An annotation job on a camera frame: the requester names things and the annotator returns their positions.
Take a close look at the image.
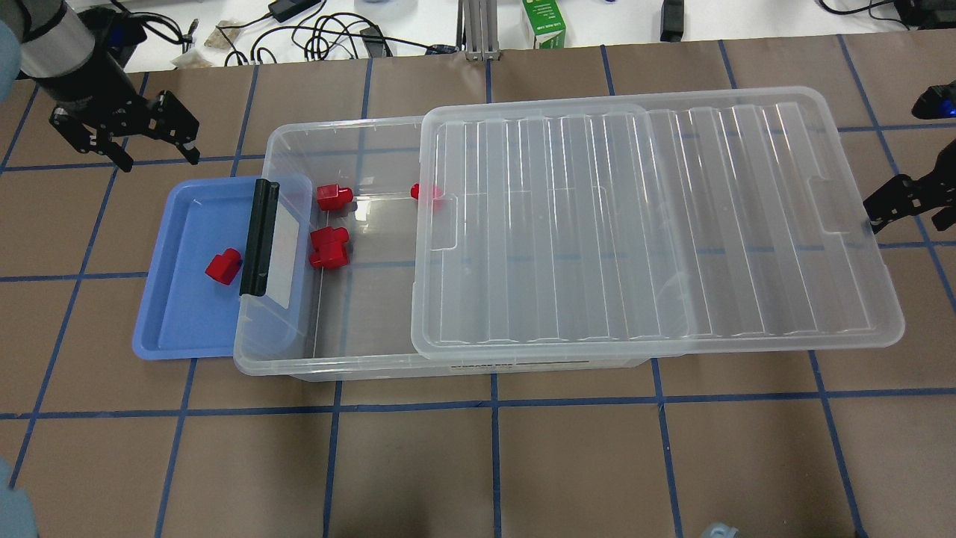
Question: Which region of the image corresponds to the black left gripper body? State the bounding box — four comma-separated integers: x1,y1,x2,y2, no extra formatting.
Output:
50,83,163,150

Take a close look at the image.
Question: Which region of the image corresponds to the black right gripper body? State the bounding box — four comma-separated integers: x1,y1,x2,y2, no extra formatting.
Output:
911,83,955,120

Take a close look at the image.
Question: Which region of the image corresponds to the red block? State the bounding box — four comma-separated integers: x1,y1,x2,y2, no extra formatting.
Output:
409,182,452,212
308,227,350,270
205,248,243,286
315,183,355,211

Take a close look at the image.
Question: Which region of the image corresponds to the clear plastic box lid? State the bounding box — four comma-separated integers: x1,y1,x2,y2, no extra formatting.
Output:
410,86,905,365

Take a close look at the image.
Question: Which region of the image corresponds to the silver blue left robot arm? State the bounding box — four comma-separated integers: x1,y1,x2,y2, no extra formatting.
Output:
1,1,201,173

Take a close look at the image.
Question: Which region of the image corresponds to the blue plastic tray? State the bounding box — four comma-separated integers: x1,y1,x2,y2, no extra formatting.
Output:
132,176,256,360

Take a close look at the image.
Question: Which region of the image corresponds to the clear plastic storage box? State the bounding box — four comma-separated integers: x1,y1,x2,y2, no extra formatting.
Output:
233,105,691,381

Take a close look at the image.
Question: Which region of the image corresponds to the green white carton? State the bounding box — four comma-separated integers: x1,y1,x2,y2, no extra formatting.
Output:
520,0,568,50

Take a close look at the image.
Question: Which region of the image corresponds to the black box latch handle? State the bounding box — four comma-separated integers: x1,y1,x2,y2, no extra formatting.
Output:
240,178,280,297

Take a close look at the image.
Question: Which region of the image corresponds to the aluminium frame post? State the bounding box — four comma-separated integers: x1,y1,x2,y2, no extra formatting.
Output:
457,0,500,61

